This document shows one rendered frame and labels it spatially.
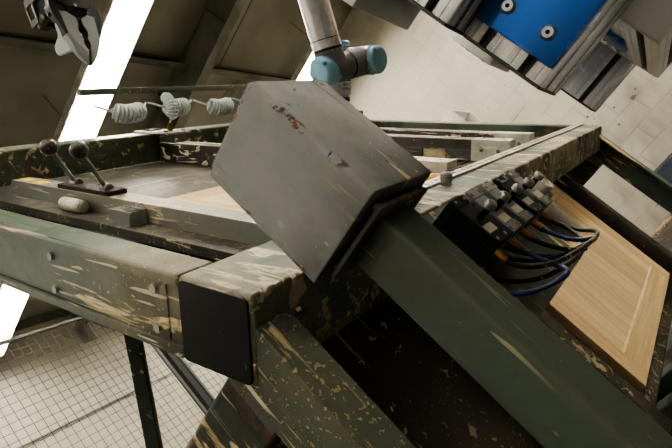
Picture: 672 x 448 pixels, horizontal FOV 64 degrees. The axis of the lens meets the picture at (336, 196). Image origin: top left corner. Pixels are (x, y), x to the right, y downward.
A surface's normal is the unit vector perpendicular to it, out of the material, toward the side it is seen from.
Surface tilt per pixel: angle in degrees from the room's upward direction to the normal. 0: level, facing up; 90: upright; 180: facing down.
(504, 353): 90
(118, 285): 90
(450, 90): 90
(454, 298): 90
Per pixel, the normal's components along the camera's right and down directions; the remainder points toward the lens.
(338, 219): -0.57, 0.18
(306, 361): 0.45, -0.74
